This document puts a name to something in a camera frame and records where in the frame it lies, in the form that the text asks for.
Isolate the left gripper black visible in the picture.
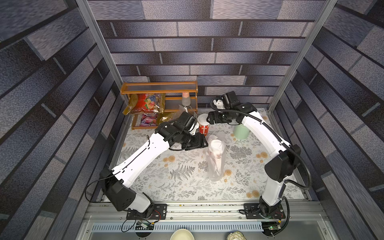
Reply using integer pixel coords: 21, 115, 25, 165
180, 130, 211, 150

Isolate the clear plastic carrier bag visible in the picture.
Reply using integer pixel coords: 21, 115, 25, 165
175, 105, 197, 118

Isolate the red cup white lid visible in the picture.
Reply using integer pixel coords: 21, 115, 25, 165
198, 114, 210, 136
209, 139, 225, 159

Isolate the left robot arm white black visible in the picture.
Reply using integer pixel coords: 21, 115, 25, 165
100, 112, 208, 219

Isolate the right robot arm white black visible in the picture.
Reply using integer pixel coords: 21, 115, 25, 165
208, 91, 301, 219

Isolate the gold snack bag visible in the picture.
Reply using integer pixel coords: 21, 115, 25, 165
157, 112, 176, 126

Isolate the green straw holder cup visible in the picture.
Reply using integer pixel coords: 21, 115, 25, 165
234, 124, 250, 140

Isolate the small pink white bottle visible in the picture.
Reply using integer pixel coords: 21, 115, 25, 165
182, 92, 191, 107

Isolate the colourful candy bag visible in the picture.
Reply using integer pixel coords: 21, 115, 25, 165
140, 113, 158, 127

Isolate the red snack bag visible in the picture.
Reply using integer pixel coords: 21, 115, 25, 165
123, 93, 166, 115

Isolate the orange two-tier shelf rack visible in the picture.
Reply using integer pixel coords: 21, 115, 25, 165
121, 81, 198, 130

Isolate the white bowl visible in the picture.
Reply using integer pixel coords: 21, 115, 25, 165
170, 229, 195, 240

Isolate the patterned round object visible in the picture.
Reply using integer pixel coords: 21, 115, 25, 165
226, 231, 247, 240

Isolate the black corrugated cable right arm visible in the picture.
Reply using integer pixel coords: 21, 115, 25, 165
209, 97, 313, 236

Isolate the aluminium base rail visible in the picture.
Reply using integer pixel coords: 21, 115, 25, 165
79, 200, 329, 237

